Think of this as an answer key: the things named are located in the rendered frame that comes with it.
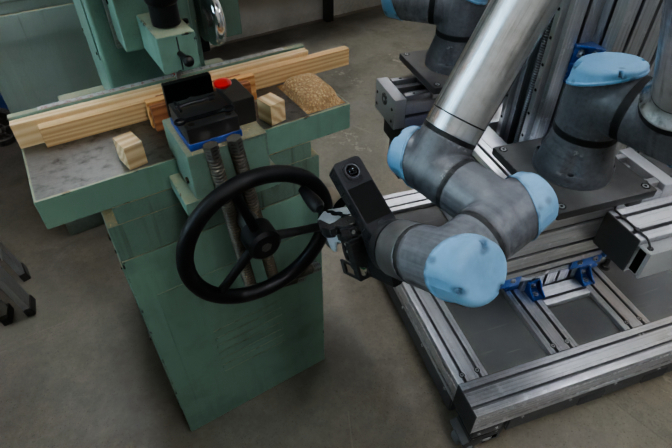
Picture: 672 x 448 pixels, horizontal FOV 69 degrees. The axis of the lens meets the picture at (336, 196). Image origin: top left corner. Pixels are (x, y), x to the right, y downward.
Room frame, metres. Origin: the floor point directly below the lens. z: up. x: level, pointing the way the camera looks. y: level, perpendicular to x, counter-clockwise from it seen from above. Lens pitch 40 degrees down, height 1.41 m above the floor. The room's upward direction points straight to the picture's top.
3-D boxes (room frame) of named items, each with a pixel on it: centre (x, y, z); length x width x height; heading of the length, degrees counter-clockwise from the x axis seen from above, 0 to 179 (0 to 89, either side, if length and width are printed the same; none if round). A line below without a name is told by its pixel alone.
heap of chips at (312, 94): (0.94, 0.06, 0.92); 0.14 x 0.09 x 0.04; 32
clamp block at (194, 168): (0.72, 0.21, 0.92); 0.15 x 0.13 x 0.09; 122
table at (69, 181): (0.80, 0.26, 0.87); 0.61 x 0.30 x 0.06; 122
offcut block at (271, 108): (0.84, 0.13, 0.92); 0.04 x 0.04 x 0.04; 45
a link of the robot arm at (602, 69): (0.79, -0.48, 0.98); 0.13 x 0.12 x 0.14; 36
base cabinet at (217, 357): (0.99, 0.37, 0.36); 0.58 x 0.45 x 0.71; 32
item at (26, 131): (0.90, 0.32, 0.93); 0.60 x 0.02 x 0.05; 122
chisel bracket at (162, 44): (0.91, 0.32, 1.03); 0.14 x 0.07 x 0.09; 32
